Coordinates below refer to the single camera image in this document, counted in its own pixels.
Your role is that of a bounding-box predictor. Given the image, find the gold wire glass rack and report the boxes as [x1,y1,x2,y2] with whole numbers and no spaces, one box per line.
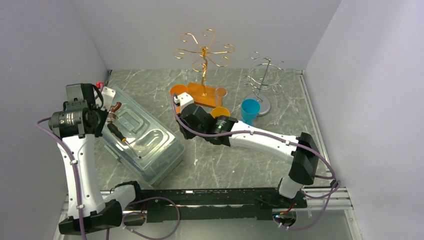
[173,29,236,108]

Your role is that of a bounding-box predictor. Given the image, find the orange plastic goblet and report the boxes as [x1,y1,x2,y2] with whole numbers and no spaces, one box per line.
[169,84,188,114]

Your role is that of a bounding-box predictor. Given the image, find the clear plastic storage box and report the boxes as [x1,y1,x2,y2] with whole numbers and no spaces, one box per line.
[100,87,185,187]

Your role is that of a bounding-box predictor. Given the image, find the yellow plastic goblet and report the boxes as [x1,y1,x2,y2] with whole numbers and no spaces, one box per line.
[210,106,231,118]

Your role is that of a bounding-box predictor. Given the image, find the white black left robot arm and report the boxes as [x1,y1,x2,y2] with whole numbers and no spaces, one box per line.
[48,83,144,239]

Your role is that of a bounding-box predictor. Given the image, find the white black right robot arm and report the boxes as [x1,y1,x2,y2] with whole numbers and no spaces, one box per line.
[172,103,319,208]

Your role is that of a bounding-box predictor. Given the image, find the clear pink tinted glass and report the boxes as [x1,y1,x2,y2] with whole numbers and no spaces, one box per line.
[214,87,228,107]

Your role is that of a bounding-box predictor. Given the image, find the brown bronze faucet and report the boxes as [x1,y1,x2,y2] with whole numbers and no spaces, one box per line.
[106,101,122,123]

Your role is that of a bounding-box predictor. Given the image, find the black yellow screwdriver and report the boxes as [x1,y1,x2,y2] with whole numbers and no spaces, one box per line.
[106,122,142,159]

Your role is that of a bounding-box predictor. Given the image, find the blue plastic goblet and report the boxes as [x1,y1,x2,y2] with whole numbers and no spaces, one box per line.
[241,98,261,126]

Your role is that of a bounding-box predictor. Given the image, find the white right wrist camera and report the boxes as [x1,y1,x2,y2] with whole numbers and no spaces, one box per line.
[173,92,195,114]

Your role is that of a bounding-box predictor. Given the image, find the chrome wire glass rack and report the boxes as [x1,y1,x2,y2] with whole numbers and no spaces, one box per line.
[242,51,284,117]

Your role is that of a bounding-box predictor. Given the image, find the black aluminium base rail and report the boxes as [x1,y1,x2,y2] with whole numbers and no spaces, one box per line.
[61,187,352,228]

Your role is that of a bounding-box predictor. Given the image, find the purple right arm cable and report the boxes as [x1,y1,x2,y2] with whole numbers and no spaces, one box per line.
[171,93,342,232]

